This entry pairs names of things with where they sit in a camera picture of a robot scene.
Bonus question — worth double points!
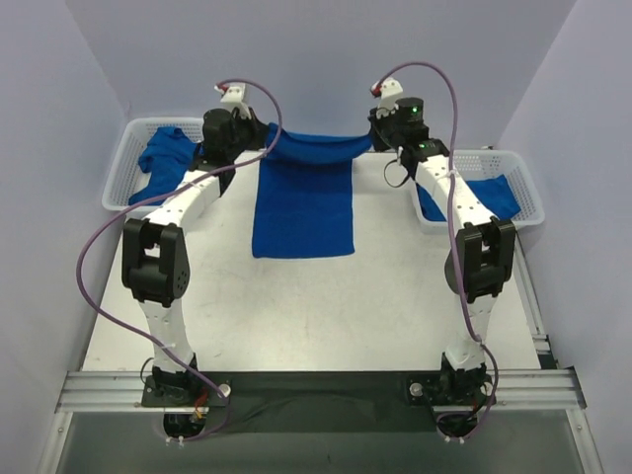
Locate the blue towel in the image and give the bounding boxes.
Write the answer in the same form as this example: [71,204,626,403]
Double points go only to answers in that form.
[416,175,521,222]
[252,122,371,260]

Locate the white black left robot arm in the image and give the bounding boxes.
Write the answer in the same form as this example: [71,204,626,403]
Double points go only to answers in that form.
[121,106,268,396]

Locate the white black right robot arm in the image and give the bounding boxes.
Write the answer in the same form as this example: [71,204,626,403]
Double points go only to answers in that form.
[369,106,516,378]

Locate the crumpled blue towels in basket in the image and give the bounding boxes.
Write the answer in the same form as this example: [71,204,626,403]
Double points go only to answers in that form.
[128,126,198,205]

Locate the white perforated right basket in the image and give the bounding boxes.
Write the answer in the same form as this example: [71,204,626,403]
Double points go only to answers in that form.
[406,149,545,235]

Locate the white perforated basket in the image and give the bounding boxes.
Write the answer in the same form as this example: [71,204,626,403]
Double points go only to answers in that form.
[406,149,545,235]
[102,118,214,222]

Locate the white perforated left basket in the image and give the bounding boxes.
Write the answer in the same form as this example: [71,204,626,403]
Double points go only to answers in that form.
[102,118,214,222]

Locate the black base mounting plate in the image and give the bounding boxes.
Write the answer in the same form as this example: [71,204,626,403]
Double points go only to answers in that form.
[141,370,495,437]

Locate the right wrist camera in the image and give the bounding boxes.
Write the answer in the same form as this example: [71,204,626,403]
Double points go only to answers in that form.
[369,77,426,133]

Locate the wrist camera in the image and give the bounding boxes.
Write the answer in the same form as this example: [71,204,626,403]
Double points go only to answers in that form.
[214,82,252,119]
[369,77,426,133]

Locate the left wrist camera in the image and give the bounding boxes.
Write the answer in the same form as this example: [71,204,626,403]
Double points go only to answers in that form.
[214,82,252,119]

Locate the aluminium frame rail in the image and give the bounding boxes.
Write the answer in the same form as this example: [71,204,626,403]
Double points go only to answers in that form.
[42,228,601,473]

